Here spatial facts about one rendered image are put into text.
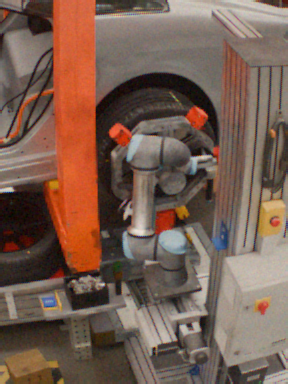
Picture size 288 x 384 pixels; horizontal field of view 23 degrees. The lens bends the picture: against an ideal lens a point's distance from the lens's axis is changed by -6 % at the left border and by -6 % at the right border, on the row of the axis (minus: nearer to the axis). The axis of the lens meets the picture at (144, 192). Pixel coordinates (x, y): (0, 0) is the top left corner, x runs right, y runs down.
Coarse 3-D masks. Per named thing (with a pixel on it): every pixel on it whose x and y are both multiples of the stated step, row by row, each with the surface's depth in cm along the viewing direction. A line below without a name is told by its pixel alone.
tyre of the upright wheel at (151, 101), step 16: (128, 96) 386; (144, 96) 383; (160, 96) 383; (176, 96) 388; (112, 112) 384; (128, 112) 376; (144, 112) 373; (160, 112) 375; (176, 112) 378; (96, 128) 391; (128, 128) 375; (208, 128) 391; (96, 144) 387; (112, 144) 378; (96, 160) 386; (112, 192) 396
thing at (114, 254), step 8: (104, 232) 410; (112, 232) 410; (104, 240) 405; (112, 240) 406; (104, 248) 407; (112, 248) 404; (120, 248) 403; (104, 256) 398; (112, 256) 397; (120, 256) 398; (104, 264) 394; (112, 264) 395; (128, 264) 399; (104, 272) 396; (112, 272) 397; (128, 272) 401; (112, 280) 400
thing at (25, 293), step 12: (0, 288) 375; (12, 288) 375; (24, 288) 376; (36, 288) 378; (48, 288) 381; (60, 288) 383; (0, 300) 375; (12, 300) 377; (24, 300) 381; (36, 300) 383; (12, 312) 383
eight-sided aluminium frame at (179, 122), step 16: (144, 128) 368; (160, 128) 372; (176, 128) 374; (192, 128) 377; (128, 144) 371; (208, 144) 386; (112, 160) 377; (112, 176) 385; (128, 192) 394; (192, 192) 403; (160, 208) 401
